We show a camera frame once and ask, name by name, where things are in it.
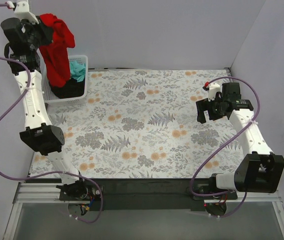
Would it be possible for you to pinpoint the teal t shirt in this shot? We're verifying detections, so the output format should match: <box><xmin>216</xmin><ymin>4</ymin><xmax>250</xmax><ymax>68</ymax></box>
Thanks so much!
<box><xmin>69</xmin><ymin>61</ymin><xmax>86</xmax><ymax>83</ymax></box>

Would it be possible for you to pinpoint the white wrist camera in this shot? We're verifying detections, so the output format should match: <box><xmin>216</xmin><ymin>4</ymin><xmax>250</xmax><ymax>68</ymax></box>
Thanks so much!
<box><xmin>203</xmin><ymin>82</ymin><xmax>221</xmax><ymax>102</ymax></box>
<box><xmin>14</xmin><ymin>0</ymin><xmax>39</xmax><ymax>25</ymax></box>

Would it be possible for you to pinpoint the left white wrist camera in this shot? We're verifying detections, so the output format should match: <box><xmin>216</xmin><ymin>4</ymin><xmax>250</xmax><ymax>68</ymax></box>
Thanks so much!
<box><xmin>14</xmin><ymin>0</ymin><xmax>39</xmax><ymax>25</ymax></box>

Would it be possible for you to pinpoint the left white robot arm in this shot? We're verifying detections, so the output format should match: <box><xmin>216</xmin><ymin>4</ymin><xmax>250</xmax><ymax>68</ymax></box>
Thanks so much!
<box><xmin>0</xmin><ymin>17</ymin><xmax>88</xmax><ymax>200</ymax></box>

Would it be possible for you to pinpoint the red t shirt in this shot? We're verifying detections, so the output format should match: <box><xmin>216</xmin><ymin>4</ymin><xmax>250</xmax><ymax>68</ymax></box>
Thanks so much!
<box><xmin>39</xmin><ymin>13</ymin><xmax>75</xmax><ymax>88</ymax></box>

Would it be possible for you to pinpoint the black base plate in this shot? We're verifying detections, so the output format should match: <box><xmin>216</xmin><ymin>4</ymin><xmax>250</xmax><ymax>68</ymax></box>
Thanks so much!
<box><xmin>59</xmin><ymin>177</ymin><xmax>238</xmax><ymax>211</ymax></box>

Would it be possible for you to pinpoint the black t shirt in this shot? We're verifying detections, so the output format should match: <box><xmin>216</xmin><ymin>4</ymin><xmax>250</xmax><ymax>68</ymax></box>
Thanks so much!
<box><xmin>50</xmin><ymin>78</ymin><xmax>85</xmax><ymax>99</ymax></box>

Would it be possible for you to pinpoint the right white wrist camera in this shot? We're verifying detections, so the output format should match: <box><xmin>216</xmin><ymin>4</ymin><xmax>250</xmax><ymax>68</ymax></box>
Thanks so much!
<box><xmin>203</xmin><ymin>82</ymin><xmax>221</xmax><ymax>102</ymax></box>

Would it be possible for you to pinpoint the aluminium frame rail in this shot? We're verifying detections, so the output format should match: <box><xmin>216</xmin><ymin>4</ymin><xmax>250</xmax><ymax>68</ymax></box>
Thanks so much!
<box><xmin>15</xmin><ymin>183</ymin><xmax>282</xmax><ymax>203</ymax></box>

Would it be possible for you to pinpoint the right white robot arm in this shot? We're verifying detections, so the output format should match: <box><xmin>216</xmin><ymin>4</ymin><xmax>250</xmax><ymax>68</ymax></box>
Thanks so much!
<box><xmin>196</xmin><ymin>82</ymin><xmax>284</xmax><ymax>199</ymax></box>

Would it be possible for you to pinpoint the white plastic laundry basket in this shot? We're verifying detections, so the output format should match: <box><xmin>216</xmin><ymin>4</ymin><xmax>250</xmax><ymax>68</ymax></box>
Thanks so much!
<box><xmin>42</xmin><ymin>55</ymin><xmax>88</xmax><ymax>107</ymax></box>

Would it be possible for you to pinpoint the floral table cloth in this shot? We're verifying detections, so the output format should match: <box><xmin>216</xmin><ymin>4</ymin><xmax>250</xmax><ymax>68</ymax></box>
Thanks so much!
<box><xmin>29</xmin><ymin>69</ymin><xmax>267</xmax><ymax>179</ymax></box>

